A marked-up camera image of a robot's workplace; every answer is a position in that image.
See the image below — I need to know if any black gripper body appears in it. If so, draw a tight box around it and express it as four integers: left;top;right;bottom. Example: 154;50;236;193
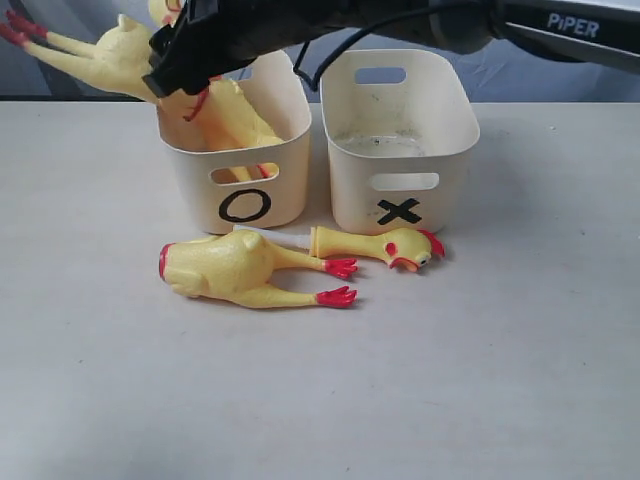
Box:
141;0;361;105

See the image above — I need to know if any headless rubber chicken body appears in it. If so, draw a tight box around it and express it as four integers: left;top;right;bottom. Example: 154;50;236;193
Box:
158;230;357;309

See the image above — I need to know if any detached rubber chicken head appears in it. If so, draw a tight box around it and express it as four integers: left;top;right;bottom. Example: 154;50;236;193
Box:
233;225;446;272

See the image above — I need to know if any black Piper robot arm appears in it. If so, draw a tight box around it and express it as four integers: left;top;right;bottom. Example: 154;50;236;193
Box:
143;1;639;98

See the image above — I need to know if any cream bin marked O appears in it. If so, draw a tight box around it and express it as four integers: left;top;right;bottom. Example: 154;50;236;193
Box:
157;51;312;234

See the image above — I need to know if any cream bin marked X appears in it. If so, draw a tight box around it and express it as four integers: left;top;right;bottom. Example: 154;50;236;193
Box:
320;49;480;234

